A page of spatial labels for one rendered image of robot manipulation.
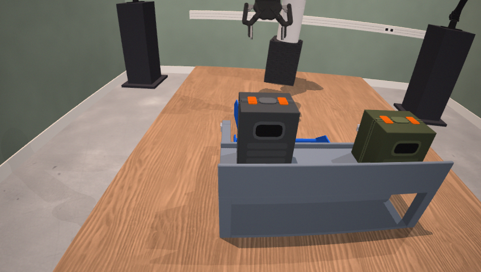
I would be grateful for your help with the olive green case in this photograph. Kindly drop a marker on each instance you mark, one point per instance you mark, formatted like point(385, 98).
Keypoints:
point(391, 136)

